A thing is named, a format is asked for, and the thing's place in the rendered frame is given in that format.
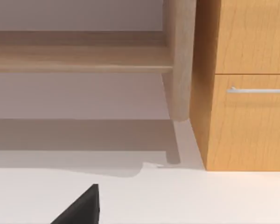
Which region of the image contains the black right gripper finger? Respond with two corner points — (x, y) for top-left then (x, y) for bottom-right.
(50, 183), (100, 224)

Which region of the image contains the orange wooden cupboard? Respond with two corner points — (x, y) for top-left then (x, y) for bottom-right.
(189, 0), (280, 171)

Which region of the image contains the orange wooden drawer front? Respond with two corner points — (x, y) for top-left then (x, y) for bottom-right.
(206, 74), (280, 171)

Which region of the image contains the long metal handle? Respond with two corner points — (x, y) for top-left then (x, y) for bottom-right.
(226, 86), (280, 94)

